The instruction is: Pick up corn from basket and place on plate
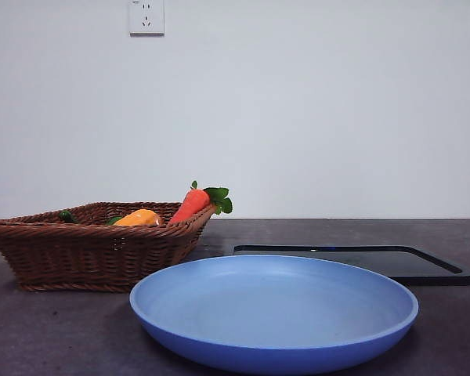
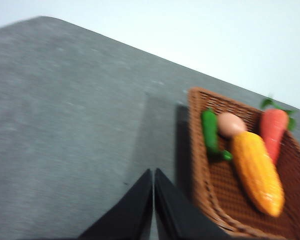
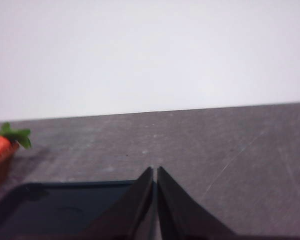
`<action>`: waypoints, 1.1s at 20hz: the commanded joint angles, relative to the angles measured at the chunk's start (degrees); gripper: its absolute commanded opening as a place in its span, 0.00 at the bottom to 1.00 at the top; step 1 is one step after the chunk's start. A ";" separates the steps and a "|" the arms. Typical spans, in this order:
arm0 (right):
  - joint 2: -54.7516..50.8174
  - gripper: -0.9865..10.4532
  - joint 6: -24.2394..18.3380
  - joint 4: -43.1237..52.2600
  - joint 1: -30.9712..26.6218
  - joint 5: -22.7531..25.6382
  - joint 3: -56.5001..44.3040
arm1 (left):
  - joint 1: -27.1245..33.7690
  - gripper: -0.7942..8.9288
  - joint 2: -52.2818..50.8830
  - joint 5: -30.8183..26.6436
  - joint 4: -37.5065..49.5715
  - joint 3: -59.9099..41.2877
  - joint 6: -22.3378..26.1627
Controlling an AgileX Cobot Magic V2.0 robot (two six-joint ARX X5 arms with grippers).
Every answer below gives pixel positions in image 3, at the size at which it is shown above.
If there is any orange carrot with green leaves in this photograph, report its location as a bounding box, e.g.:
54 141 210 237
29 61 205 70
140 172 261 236
0 122 32 173

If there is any black rectangular tray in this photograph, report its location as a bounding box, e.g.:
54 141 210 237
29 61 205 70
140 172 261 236
0 179 158 240

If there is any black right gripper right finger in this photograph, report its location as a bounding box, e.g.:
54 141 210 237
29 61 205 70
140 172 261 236
156 165 239 240

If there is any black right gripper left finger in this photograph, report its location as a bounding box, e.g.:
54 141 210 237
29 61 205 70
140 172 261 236
72 166 156 240

